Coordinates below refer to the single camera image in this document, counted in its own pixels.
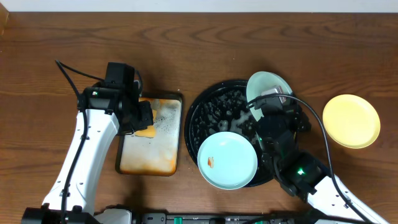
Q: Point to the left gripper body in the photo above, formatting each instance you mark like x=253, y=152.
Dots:
x=145, y=112

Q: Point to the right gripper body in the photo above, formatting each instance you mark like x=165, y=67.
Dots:
x=297, y=122

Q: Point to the light green plate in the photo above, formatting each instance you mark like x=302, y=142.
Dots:
x=267, y=83

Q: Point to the yellow plate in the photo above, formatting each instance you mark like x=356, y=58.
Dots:
x=351, y=121

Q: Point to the light blue plate front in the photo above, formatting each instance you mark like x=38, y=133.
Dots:
x=227, y=160

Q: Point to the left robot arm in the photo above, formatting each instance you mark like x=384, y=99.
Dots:
x=109, y=108

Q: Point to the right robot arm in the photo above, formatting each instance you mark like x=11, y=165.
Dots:
x=297, y=171

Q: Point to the rectangular black soapy tray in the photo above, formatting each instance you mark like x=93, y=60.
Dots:
x=153, y=151

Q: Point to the round black tray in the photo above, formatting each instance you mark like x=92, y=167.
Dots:
x=223, y=107

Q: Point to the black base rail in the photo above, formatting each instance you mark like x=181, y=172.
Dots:
x=199, y=219

